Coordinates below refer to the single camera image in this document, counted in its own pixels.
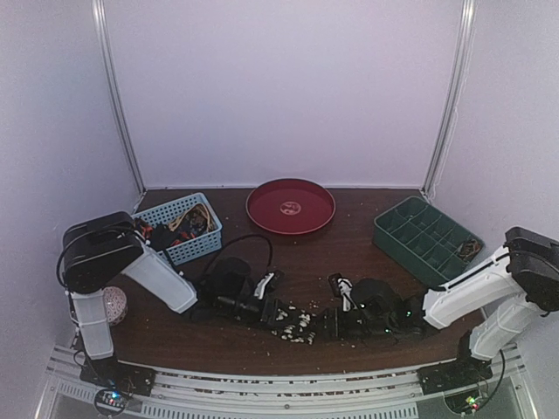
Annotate pile of ties in basket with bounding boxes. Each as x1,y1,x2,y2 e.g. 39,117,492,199
134,203,217,251

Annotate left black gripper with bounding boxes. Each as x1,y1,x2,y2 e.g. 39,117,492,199
217,293,300,330

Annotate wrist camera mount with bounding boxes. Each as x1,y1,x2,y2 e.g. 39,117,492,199
253,270,285,300
328,273,354,313

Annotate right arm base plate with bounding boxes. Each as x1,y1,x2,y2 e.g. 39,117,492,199
417,357,493,416

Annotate right aluminium corner post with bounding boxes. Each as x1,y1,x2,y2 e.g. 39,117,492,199
421,0,477,202

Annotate black white floral tie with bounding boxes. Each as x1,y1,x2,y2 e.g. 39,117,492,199
271,306,316,345

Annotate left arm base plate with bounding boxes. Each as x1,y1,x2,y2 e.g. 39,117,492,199
72,349,155,418

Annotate aluminium corner post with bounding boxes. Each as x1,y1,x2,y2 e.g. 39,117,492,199
91,0,146,195
421,0,477,202

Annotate round red tray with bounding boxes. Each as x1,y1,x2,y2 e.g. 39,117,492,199
245,178,336,236

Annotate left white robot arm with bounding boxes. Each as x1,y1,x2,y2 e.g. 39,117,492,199
56,211,293,388

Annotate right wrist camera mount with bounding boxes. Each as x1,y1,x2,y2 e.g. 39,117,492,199
328,273,354,313

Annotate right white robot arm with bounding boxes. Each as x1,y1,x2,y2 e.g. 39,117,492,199
319,227,558,386

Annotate dark green divided organizer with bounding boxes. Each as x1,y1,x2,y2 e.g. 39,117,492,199
372,196,485,288

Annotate light blue plastic basket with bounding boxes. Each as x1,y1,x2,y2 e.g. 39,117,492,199
132,192,222,265

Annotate left aluminium corner post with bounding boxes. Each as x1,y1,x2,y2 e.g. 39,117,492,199
91,0,146,195

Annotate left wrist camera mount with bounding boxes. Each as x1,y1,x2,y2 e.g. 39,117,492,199
253,270,285,300

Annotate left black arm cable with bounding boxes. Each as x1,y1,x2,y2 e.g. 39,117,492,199
200,234,274,285

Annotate small patterned pink bowl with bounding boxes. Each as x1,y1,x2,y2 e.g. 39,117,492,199
104,286,128,326

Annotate rubber bands in organizer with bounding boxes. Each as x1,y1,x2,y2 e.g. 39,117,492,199
455,238,482,262

